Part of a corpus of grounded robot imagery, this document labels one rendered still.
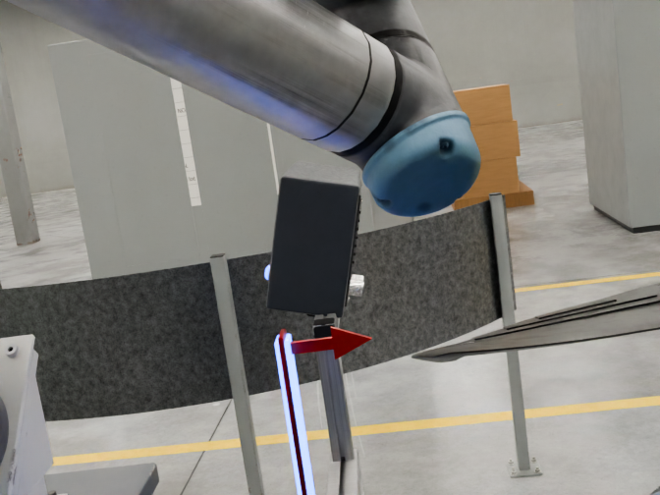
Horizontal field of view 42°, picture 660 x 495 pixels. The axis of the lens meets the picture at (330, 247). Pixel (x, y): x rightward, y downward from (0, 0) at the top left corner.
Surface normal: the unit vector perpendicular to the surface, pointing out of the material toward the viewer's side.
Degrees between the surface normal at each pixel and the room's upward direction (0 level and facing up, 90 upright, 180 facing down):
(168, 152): 90
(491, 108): 90
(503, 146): 90
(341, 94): 114
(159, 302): 90
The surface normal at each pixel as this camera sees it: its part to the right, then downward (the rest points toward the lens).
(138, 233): -0.07, 0.18
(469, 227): 0.66, 0.04
